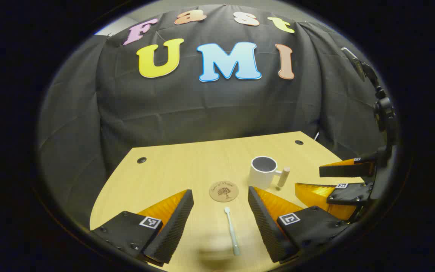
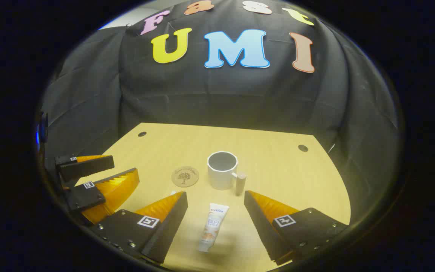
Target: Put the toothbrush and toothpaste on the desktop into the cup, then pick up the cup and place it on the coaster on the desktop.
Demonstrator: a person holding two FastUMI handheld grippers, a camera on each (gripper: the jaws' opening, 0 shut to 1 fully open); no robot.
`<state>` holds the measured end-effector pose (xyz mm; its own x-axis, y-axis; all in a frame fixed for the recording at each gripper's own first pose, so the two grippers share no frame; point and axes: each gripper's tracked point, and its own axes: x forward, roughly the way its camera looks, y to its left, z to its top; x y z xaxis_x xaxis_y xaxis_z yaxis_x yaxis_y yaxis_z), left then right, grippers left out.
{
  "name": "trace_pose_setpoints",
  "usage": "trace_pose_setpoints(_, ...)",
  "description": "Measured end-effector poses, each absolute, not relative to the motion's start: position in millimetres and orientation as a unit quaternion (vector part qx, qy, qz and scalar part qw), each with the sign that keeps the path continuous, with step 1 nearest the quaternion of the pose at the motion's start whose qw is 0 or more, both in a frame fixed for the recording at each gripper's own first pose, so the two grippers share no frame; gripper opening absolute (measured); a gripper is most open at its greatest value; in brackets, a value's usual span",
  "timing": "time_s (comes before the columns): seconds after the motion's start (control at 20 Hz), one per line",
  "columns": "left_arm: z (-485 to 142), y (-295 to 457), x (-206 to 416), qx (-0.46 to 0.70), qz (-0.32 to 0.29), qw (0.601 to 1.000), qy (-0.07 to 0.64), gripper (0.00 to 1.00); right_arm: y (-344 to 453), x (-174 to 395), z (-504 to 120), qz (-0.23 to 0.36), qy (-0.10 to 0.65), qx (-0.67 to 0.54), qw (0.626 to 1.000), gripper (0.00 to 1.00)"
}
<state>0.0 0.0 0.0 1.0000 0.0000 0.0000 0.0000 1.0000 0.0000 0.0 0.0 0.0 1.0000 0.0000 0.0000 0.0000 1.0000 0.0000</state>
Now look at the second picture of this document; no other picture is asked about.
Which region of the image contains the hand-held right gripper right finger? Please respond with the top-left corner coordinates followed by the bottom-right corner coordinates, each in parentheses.
top-left (244, 190), bottom-right (349, 266)

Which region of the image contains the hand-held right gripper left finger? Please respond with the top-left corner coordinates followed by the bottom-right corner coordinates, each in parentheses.
top-left (91, 191), bottom-right (188, 264)

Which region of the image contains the white toothpaste tube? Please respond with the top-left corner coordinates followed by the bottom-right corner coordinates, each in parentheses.
top-left (197, 203), bottom-right (230, 253)

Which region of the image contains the round wooden coaster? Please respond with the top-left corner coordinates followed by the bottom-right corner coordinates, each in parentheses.
top-left (171, 166), bottom-right (200, 188)

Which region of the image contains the white cup with wooden handle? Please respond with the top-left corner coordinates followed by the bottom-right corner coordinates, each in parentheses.
top-left (207, 151), bottom-right (247, 196)

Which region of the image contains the light wooden desktop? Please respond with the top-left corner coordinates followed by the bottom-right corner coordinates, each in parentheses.
top-left (75, 122), bottom-right (352, 272)

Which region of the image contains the black backdrop cloth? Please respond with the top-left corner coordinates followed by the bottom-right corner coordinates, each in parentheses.
top-left (38, 0), bottom-right (399, 212)

